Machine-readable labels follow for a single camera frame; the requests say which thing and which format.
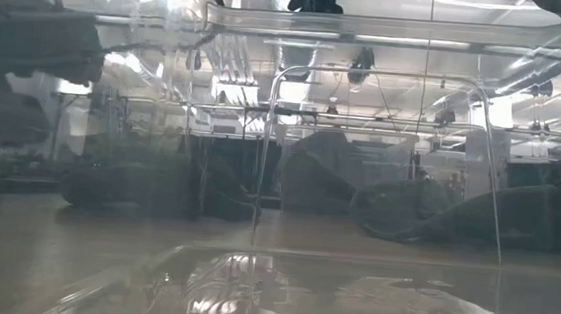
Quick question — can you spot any dark green hat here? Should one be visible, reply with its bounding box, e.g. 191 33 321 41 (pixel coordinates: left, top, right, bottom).
418 173 561 256

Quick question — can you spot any dark grey fabric garment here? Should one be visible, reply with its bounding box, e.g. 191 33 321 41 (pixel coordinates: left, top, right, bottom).
272 120 422 224

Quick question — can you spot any black hanging ceiling lamp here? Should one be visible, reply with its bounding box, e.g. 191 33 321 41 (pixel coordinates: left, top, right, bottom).
344 45 377 87

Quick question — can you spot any clear plastic storage bin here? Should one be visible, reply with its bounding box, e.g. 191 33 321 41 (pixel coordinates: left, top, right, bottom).
0 0 561 314

